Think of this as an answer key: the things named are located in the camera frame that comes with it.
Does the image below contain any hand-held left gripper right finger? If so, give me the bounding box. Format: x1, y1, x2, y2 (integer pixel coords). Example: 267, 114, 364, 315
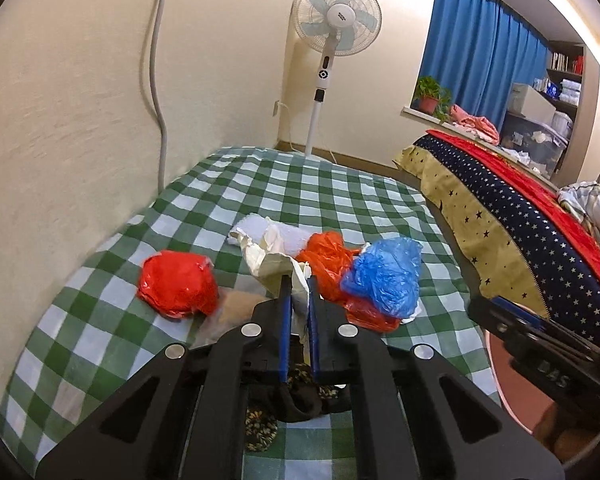
307, 277, 566, 480

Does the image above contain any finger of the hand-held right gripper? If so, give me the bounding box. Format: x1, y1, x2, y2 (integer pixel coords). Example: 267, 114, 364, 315
469, 296, 600, 361

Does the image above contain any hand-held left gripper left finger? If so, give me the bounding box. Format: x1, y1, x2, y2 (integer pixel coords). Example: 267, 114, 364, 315
35, 277, 293, 480

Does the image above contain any pink plastic bin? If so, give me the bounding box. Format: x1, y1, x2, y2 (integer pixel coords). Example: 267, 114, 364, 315
484, 327, 600, 453

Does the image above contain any cream paper bag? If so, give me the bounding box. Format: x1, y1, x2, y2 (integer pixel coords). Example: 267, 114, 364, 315
241, 219, 312, 366

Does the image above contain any red plastic bag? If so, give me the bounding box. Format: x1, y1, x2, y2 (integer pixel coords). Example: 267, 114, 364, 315
138, 250, 220, 319

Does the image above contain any clear plastic wrapper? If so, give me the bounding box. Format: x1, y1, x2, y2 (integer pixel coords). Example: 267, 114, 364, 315
190, 289, 262, 350

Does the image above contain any dark patterned cloth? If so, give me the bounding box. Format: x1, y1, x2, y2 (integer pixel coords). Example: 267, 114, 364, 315
244, 364, 352, 453

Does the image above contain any orange plastic bag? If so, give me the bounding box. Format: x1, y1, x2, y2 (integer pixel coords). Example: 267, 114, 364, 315
296, 232, 402, 333

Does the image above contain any blue plastic bag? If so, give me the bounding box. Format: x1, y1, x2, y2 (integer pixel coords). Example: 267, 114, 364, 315
341, 237, 424, 319

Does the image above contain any navy yellow star quilt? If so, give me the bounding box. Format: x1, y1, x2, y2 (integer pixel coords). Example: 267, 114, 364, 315
394, 132, 600, 352

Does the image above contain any white fluffy towel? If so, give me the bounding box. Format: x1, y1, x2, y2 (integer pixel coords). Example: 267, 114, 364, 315
228, 214, 313, 257

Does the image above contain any striped pale cloth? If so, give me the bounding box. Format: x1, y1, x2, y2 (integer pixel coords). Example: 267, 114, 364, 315
556, 180, 600, 265

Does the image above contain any red blanket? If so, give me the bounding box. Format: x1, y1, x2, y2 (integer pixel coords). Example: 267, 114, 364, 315
426, 130, 600, 307

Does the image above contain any green checked bed sheet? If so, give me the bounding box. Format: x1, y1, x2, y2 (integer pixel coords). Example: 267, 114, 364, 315
0, 146, 503, 480

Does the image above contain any dark clear storage box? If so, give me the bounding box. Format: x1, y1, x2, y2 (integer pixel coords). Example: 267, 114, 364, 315
499, 110, 574, 177

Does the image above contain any pink cloth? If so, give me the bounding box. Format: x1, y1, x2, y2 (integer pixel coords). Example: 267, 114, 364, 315
447, 104, 502, 144

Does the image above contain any white cardboard box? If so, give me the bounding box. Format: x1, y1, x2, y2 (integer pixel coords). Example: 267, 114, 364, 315
507, 82, 559, 127

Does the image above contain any potted green plant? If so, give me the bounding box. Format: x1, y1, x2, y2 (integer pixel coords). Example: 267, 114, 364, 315
412, 76, 454, 122

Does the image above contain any wooden bookshelf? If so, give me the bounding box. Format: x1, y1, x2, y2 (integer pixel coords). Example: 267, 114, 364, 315
545, 40, 589, 122

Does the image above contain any blue curtain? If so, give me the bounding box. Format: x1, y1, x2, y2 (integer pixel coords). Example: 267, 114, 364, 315
419, 0, 554, 125

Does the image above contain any white standing fan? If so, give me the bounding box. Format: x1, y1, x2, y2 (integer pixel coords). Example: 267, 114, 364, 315
290, 0, 383, 160

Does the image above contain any white fan cable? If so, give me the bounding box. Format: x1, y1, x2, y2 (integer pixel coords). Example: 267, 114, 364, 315
279, 102, 308, 155

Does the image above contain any grey wall pipe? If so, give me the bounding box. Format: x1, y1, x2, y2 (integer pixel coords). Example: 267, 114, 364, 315
140, 0, 174, 195

